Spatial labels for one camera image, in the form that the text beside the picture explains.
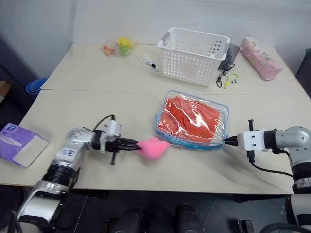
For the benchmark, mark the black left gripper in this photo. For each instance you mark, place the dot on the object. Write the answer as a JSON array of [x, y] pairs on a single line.
[[112, 146]]

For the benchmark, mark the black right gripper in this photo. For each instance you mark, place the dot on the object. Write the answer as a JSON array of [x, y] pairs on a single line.
[[250, 125]]

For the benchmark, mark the pink fluffy cloth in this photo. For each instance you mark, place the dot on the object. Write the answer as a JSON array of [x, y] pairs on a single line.
[[153, 147]]

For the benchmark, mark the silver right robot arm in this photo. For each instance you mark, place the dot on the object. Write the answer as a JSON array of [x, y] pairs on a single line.
[[296, 145]]

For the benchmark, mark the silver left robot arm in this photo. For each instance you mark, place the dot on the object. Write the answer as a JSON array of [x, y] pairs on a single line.
[[60, 155]]

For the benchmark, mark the clear plastic pouch blue trim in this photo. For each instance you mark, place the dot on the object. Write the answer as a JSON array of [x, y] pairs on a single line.
[[194, 121]]

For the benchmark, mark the orange cloth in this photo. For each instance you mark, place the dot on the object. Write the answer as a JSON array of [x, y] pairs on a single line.
[[187, 119]]

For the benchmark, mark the black pouch with carabiner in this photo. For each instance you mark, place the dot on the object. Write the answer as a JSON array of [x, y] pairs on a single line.
[[229, 55]]

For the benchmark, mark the dark rounded shape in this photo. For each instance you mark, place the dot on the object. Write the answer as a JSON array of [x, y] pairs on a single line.
[[188, 218], [128, 221]]

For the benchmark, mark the pink floral tissue pack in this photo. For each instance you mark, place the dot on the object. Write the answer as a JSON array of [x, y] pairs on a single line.
[[261, 59]]

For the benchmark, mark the white perforated plastic basket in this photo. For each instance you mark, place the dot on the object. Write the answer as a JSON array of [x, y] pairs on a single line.
[[192, 63]]

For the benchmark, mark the clear bag of colourful toys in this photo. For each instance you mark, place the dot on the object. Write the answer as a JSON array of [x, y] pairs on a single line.
[[120, 46]]

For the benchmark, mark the purple tissue pack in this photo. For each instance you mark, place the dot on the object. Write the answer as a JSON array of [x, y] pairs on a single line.
[[20, 145]]

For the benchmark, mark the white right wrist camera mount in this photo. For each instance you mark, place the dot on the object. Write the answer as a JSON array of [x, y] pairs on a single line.
[[251, 140]]

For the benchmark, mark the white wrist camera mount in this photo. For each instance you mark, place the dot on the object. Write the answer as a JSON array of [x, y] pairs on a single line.
[[113, 129], [251, 140]]

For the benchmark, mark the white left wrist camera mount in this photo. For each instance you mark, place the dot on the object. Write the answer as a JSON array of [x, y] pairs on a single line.
[[113, 129]]

